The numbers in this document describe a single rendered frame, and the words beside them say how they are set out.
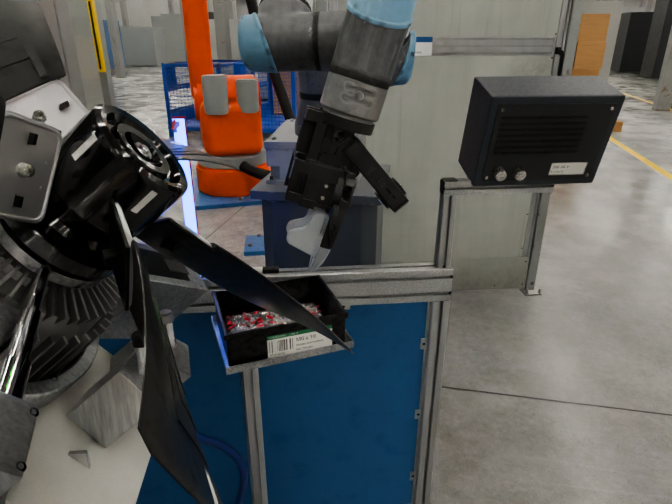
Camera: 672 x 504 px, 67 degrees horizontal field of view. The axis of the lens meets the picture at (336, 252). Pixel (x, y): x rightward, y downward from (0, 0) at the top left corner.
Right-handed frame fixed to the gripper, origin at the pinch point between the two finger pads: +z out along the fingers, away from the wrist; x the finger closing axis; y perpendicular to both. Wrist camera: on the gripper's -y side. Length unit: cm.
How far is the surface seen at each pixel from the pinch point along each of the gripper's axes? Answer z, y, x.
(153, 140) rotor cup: -11.8, 23.0, 5.1
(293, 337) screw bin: 19.3, -2.1, -11.8
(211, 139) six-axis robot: 64, 47, -367
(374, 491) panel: 76, -41, -37
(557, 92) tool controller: -32, -39, -30
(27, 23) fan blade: -19.4, 38.7, 0.3
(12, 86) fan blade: -13.6, 37.1, 6.3
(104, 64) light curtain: 54, 188, -543
